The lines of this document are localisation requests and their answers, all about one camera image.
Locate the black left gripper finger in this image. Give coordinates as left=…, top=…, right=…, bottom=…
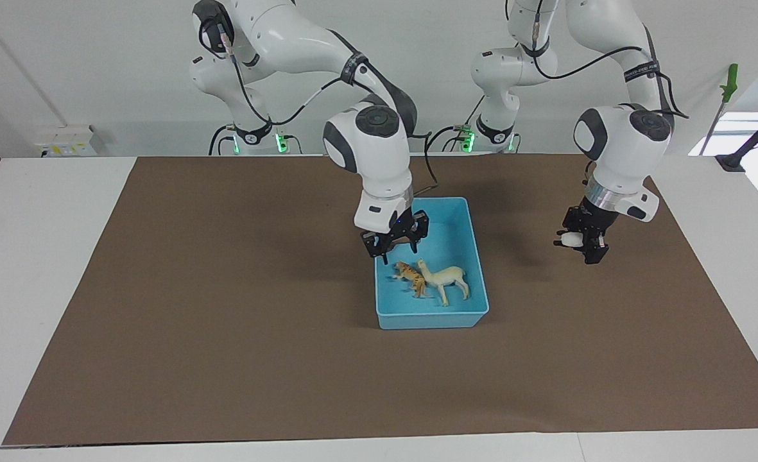
left=553, top=225, right=586, bottom=250
left=581, top=234, right=608, bottom=266

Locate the orange striped tiger toy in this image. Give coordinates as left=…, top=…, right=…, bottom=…
left=392, top=261, right=428, bottom=299

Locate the cream llama toy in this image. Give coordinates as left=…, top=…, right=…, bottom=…
left=416, top=258, right=470, bottom=308

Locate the blue plastic storage box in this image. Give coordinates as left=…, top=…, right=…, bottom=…
left=372, top=196, right=490, bottom=330

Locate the brown table mat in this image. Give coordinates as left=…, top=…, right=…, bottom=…
left=2, top=153, right=758, bottom=446

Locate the black clamp stand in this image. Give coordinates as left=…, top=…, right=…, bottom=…
left=716, top=101, right=758, bottom=173

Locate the black base power cable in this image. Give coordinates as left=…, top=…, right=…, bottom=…
left=424, top=95, right=486, bottom=153
left=209, top=124, right=238, bottom=156

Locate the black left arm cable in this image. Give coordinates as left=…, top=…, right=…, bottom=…
left=530, top=0, right=690, bottom=121

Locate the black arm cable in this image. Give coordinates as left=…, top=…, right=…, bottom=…
left=220, top=26, right=441, bottom=196
left=530, top=0, right=690, bottom=121

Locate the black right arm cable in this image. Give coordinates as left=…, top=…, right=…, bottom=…
left=220, top=26, right=441, bottom=196

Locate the green handled tool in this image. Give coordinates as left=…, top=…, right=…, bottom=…
left=701, top=64, right=739, bottom=155

